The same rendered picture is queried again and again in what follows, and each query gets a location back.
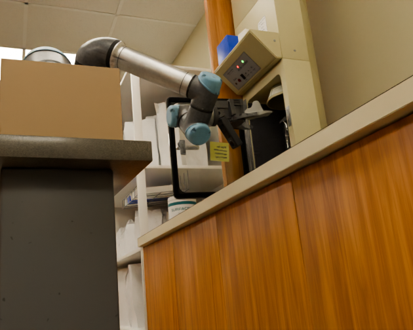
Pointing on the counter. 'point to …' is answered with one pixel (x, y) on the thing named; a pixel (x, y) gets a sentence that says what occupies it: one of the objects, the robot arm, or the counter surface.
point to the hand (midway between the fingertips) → (263, 121)
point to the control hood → (255, 42)
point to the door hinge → (248, 143)
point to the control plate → (233, 73)
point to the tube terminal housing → (290, 66)
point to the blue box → (224, 48)
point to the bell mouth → (276, 98)
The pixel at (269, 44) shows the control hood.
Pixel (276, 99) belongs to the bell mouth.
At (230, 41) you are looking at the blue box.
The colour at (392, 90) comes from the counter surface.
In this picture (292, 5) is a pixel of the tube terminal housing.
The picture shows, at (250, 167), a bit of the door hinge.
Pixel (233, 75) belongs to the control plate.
